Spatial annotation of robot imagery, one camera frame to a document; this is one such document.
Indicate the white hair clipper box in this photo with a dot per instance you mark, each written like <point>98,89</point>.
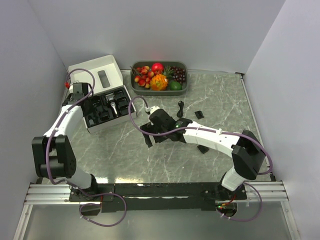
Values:
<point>105,77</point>

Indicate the red yellow cherry bunch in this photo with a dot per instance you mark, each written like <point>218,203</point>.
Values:
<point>143,76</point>

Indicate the green lime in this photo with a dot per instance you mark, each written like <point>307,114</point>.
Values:
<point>175,86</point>

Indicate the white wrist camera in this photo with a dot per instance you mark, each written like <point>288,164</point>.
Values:
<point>69,86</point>
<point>151,110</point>

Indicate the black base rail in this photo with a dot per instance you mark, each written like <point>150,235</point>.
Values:
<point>113,197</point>

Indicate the silver hair clipper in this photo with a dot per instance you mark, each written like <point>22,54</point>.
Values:
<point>111,102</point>

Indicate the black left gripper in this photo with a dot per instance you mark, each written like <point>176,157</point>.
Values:
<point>87,98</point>

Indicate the dark grape bunch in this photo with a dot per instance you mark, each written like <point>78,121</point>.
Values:
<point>179,74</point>

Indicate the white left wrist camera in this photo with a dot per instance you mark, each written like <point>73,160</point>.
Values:
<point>69,86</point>

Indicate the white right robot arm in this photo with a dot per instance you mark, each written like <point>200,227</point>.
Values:
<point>243,148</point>

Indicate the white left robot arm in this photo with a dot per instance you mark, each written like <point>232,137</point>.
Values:
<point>53,155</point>

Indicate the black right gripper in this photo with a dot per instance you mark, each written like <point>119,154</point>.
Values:
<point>149,126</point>

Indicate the red apple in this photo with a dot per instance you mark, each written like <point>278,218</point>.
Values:
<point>157,67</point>

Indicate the black comb guard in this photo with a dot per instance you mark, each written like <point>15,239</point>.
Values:
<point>203,149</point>
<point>199,114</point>

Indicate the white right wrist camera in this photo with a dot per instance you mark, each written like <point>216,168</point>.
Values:
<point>151,110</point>

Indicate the grey fruit tray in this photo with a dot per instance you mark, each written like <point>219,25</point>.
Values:
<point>168,72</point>

